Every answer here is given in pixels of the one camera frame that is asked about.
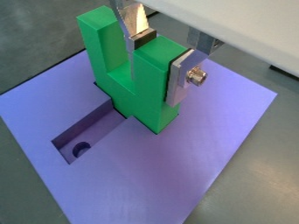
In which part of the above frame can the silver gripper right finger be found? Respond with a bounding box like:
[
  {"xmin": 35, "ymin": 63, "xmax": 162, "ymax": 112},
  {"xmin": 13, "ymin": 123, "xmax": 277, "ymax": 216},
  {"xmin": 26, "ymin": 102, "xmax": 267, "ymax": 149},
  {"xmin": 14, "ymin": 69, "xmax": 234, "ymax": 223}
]
[{"xmin": 165, "ymin": 27, "xmax": 223, "ymax": 108}]

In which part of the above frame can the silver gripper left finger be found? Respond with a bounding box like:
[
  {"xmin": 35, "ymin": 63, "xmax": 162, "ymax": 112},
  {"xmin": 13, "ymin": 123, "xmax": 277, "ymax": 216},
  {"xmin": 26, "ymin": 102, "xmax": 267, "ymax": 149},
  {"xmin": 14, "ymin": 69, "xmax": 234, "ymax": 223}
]
[{"xmin": 110, "ymin": 0, "xmax": 157, "ymax": 79}]

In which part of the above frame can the green U-shaped block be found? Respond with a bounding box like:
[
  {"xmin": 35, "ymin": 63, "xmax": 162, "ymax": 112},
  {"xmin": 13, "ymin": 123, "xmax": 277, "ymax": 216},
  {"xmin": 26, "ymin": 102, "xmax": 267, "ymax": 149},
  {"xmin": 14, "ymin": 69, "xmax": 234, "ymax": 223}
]
[{"xmin": 78, "ymin": 6, "xmax": 187, "ymax": 133}]

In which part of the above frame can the purple board with slot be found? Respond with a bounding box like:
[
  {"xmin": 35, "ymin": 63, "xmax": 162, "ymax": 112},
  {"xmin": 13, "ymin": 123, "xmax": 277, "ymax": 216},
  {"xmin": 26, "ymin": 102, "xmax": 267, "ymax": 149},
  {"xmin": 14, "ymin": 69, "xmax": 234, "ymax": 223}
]
[{"xmin": 0, "ymin": 53, "xmax": 277, "ymax": 224}]

